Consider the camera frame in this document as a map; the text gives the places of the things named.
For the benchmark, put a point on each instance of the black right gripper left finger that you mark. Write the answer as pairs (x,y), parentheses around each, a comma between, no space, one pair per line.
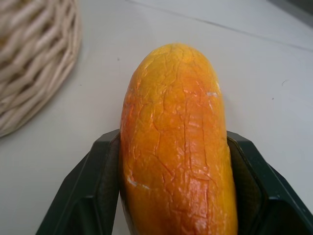
(83,195)

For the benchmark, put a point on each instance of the orange yellow mango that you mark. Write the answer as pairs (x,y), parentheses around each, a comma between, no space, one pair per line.
(176,147)

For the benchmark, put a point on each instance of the beige wicker basket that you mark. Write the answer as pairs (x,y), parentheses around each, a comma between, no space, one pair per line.
(34,58)

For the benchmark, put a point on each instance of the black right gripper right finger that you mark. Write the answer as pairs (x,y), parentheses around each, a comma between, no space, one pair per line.
(269,200)

